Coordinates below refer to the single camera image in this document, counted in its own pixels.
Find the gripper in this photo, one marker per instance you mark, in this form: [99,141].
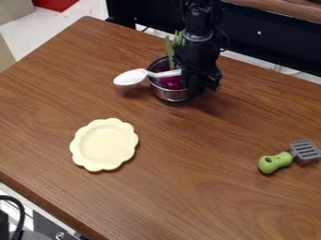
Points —
[198,56]

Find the silver pot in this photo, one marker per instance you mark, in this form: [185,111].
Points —
[167,92]

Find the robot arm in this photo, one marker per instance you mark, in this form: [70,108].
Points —
[196,15]

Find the white plate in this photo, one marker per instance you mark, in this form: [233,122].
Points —
[104,144]

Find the purple toy radish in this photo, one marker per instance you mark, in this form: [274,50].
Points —
[171,82]

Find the white spoon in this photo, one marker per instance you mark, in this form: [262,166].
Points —
[129,77]

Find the red box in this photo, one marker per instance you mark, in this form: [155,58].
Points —
[54,3]

